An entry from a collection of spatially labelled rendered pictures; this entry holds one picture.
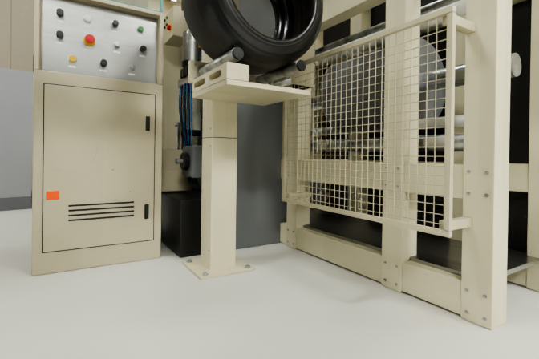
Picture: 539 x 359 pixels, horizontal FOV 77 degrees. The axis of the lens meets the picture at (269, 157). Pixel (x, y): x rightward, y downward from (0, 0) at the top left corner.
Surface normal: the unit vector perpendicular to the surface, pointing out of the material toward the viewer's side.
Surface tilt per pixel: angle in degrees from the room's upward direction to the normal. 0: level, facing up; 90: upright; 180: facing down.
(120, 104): 90
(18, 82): 90
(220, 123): 90
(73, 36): 90
